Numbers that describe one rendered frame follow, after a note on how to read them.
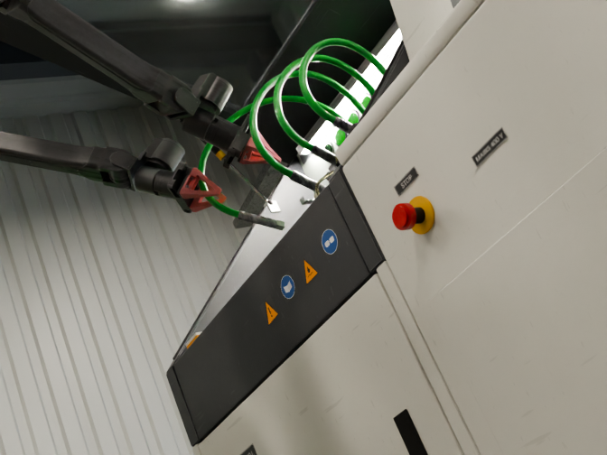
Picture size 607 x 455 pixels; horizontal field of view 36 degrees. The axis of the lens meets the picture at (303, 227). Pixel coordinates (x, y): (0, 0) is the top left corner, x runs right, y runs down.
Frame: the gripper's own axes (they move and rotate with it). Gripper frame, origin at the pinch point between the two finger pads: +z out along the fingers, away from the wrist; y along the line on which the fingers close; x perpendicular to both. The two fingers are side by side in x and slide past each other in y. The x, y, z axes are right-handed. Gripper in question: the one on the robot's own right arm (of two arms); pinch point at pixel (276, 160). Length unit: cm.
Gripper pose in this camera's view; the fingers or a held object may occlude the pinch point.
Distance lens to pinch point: 185.1
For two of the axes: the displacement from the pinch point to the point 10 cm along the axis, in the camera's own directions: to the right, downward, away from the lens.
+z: 9.0, 4.4, 0.1
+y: 3.5, -7.5, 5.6
